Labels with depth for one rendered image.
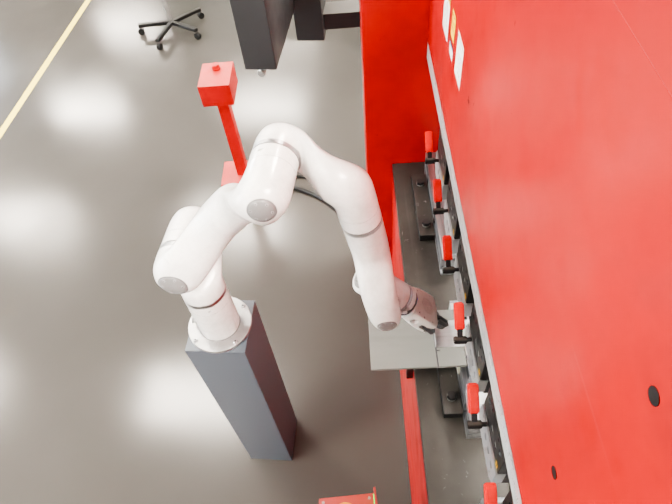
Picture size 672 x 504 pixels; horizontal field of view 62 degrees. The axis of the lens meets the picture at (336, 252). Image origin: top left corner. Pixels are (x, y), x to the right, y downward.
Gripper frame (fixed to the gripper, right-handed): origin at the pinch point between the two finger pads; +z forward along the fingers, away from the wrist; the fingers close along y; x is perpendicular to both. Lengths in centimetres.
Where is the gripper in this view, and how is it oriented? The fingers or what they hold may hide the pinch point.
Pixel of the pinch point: (439, 322)
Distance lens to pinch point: 157.7
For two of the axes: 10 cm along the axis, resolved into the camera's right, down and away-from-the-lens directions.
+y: -0.1, -7.9, 6.1
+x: -7.2, 4.3, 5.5
